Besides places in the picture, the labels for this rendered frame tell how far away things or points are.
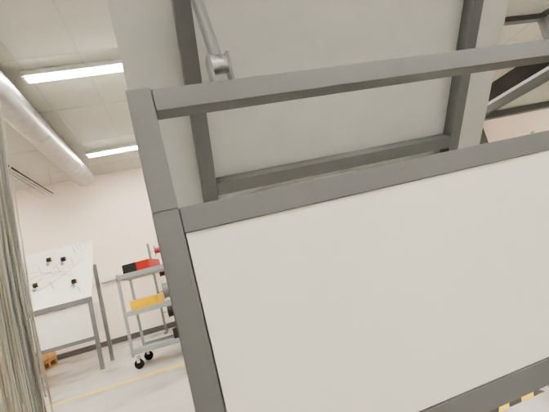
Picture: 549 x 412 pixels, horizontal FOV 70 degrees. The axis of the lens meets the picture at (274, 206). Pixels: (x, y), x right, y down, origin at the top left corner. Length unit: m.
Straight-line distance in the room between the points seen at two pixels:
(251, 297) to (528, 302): 0.51
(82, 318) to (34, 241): 3.60
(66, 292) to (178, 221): 5.08
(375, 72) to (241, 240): 0.40
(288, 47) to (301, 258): 0.68
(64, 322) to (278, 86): 5.03
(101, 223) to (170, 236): 7.93
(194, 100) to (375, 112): 0.77
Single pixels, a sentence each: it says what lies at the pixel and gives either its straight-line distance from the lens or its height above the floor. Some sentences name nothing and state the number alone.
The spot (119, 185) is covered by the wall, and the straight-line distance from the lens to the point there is 8.62.
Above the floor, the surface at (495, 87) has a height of 1.10.
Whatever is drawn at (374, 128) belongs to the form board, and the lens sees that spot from 1.34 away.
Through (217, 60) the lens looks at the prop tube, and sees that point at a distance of 0.71.
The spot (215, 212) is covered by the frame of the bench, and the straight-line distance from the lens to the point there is 0.61.
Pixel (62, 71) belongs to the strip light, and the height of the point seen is 3.24.
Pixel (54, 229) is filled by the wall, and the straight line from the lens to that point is 8.73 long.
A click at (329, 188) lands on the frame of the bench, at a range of 0.67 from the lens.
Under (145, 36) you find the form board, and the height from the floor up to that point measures 1.28.
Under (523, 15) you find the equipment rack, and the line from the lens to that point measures 2.19.
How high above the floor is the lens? 0.68
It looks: 8 degrees up
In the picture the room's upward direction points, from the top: 15 degrees counter-clockwise
